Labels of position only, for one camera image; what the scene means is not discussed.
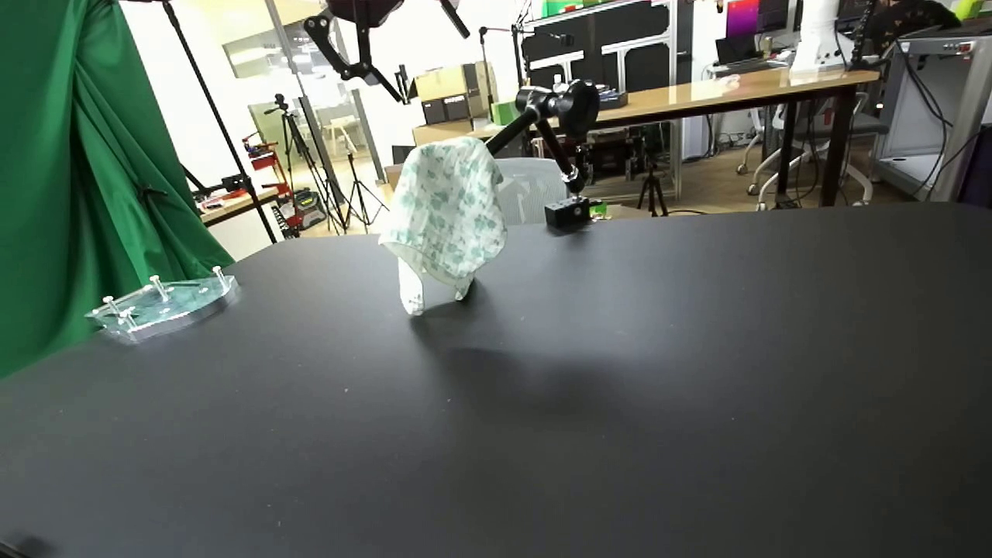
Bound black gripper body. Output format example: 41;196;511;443
324;0;407;64

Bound white green-patterned cloth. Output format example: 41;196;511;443
379;135;506;316

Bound black tripod light stand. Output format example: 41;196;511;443
159;0;279;245

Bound black shelf unit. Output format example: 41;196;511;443
519;0;691;94

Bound green backdrop curtain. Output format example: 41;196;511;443
0;0;230;377

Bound clear acrylic plate with standoffs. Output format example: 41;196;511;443
90;267;238;345

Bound long wooden table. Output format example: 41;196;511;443
412;64;884;212

